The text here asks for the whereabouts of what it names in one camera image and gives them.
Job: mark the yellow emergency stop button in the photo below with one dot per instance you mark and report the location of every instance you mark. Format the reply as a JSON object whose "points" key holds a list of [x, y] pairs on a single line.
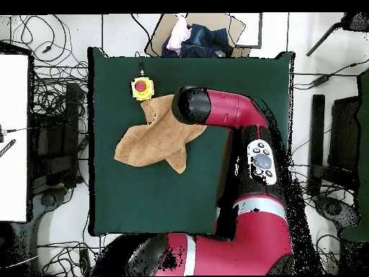
{"points": [[141, 88]]}

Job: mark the white desk top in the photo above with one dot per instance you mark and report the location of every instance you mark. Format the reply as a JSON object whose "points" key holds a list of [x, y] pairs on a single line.
{"points": [[13, 138]]}

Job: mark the brown cardboard box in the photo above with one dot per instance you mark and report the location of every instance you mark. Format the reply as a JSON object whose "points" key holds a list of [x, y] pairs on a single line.
{"points": [[219, 21]]}

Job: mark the black tripod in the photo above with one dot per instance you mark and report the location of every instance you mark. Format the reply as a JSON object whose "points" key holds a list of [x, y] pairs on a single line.
{"points": [[354, 22]]}

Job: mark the dark green tablecloth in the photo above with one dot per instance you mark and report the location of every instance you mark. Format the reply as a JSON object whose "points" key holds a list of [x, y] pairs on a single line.
{"points": [[144, 202]]}

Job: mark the blue denim jeans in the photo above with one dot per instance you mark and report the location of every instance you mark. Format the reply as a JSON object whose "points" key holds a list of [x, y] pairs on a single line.
{"points": [[204, 40]]}

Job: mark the black metal stand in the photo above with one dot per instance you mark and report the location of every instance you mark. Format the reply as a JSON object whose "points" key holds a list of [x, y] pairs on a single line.
{"points": [[317, 129], [72, 115]]}

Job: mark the tan terry towel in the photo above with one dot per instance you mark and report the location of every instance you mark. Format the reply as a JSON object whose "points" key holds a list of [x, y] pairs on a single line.
{"points": [[155, 141]]}

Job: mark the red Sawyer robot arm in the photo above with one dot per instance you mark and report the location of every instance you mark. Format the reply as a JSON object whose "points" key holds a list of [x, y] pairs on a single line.
{"points": [[230, 108]]}

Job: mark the pale pink garment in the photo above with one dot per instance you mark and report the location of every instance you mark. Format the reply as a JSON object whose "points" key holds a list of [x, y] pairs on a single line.
{"points": [[177, 36]]}

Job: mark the green fabric sheet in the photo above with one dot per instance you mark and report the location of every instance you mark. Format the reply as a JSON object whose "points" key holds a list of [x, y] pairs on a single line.
{"points": [[363, 144]]}

